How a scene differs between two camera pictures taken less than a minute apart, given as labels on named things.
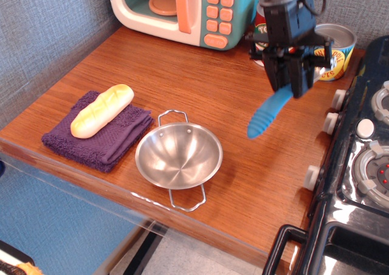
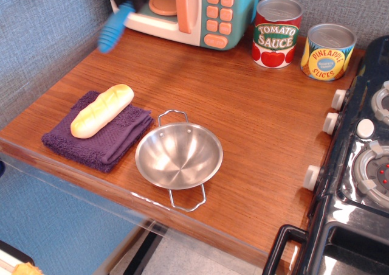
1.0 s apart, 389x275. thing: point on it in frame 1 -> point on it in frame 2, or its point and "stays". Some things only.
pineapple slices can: (344, 39) stays
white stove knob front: (311, 177) stays
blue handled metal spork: (267, 109) -> (115, 25)
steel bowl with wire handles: (180, 157) stays
